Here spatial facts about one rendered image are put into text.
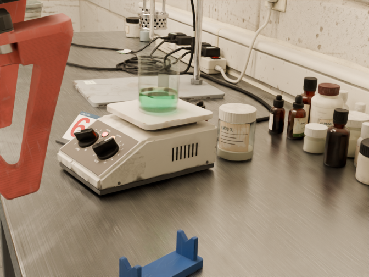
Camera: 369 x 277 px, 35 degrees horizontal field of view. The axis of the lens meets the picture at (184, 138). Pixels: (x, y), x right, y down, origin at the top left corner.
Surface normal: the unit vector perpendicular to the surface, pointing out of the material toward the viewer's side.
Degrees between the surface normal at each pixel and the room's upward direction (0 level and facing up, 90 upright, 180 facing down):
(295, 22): 90
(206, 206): 0
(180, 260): 0
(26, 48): 111
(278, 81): 90
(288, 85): 90
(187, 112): 0
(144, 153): 90
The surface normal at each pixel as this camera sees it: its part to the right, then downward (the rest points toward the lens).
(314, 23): -0.92, 0.09
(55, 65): 0.41, 0.62
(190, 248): -0.68, 0.22
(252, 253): 0.04, -0.94
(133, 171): 0.60, 0.28
